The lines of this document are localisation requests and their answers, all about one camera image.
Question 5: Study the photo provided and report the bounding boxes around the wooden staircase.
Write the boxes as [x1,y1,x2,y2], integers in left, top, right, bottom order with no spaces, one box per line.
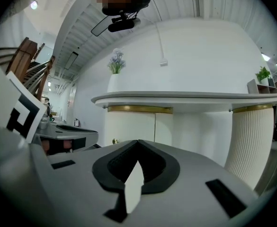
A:
[0,36,56,101]

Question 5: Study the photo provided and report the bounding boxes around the white curved table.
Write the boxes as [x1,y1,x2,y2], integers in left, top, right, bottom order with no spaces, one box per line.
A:
[90,90,277,191]

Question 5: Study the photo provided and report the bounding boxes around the white cable with plug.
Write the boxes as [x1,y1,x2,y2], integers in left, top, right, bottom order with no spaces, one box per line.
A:
[150,0,169,67]

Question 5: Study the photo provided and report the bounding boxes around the green potted plant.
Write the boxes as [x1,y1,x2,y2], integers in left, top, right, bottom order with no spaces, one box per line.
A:
[255,66,271,86]

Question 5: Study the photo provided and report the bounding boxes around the wooden cube shelf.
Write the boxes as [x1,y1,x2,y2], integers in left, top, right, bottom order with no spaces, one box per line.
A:
[247,79,277,95]

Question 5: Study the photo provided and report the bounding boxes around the pale blue flower bunch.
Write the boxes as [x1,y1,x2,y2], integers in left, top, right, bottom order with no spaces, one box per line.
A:
[107,48,127,75]

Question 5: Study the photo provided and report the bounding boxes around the black framed ceiling light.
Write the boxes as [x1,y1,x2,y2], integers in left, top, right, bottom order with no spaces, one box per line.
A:
[64,52,79,70]

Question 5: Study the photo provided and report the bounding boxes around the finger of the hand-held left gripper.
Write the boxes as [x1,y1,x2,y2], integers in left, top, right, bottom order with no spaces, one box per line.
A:
[55,124,99,140]

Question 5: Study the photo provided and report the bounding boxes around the white vase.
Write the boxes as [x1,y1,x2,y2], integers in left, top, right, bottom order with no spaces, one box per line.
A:
[107,73,130,94]

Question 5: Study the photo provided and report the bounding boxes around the person's left hand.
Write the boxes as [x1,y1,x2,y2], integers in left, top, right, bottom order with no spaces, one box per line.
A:
[42,140,73,155]

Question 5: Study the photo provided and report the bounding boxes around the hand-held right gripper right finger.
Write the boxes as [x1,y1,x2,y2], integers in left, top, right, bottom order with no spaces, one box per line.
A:
[128,140,257,227]

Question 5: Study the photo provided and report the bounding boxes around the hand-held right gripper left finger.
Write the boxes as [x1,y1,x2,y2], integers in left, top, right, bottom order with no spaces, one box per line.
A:
[30,140,139,227]

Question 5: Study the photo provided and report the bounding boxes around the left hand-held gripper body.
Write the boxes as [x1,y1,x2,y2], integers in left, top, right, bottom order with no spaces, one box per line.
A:
[6,71,87,156]

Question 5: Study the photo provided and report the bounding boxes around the black head camera rig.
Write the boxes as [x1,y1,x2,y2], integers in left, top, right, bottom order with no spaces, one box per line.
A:
[90,7,142,36]

